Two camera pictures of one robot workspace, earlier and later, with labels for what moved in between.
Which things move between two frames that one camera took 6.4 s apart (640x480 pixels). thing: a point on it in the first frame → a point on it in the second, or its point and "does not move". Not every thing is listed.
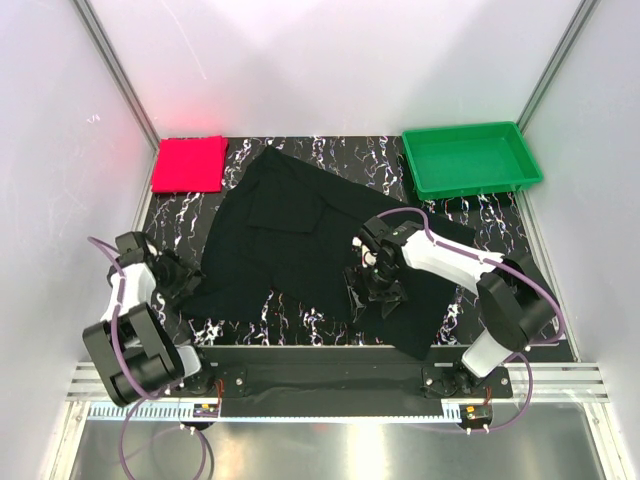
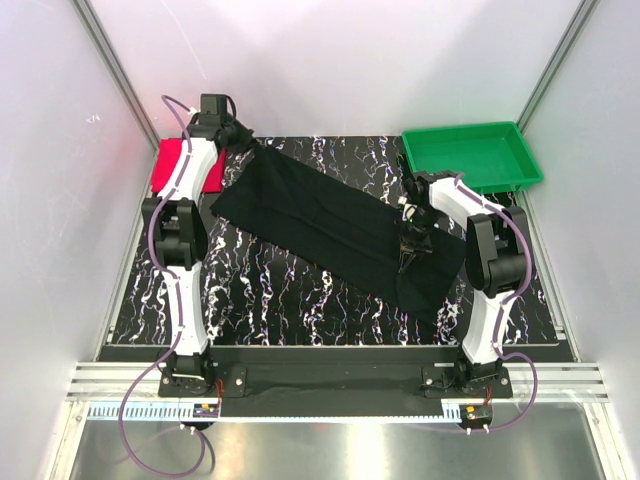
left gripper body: [176, 274] → [239, 138]
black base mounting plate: [343, 374] does not move
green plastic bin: [471, 159] does not move
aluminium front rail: [552, 383] does not move
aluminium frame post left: [119, 78] does not move
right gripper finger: [357, 306] → [407, 254]
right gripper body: [380, 275] → [408, 236]
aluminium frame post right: [584, 13] does not move
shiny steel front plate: [523, 450] does not move
